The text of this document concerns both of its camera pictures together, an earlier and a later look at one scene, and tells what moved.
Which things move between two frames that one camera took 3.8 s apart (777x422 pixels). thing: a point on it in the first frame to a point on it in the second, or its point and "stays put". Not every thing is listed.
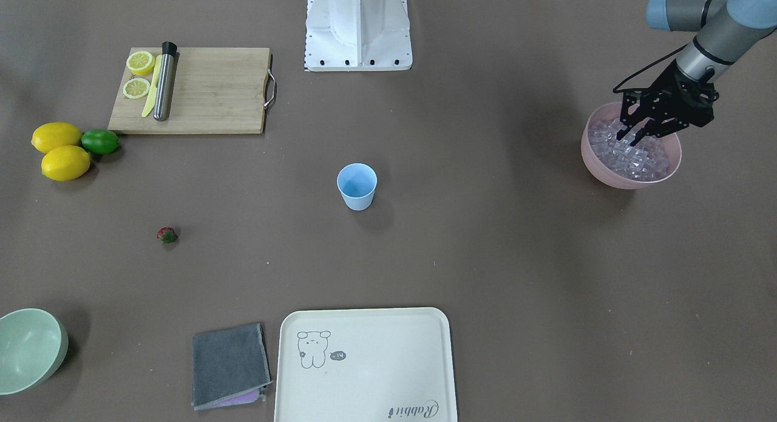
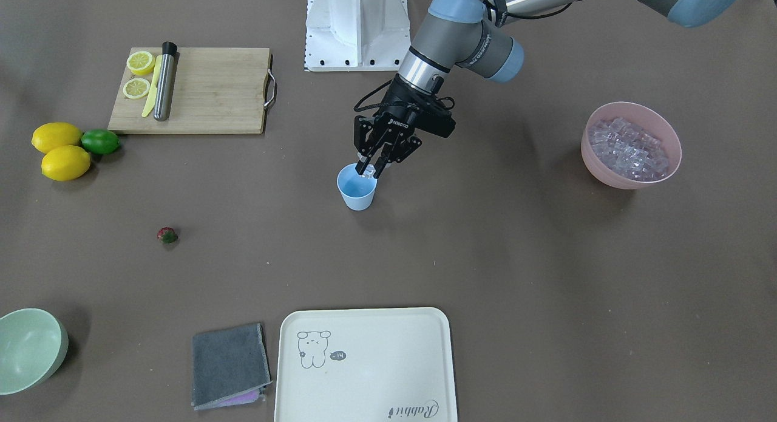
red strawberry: x=167 y=235 stays put
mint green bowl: x=33 y=347 stays put
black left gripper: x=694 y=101 to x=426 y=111
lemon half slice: x=141 y=62 stays put
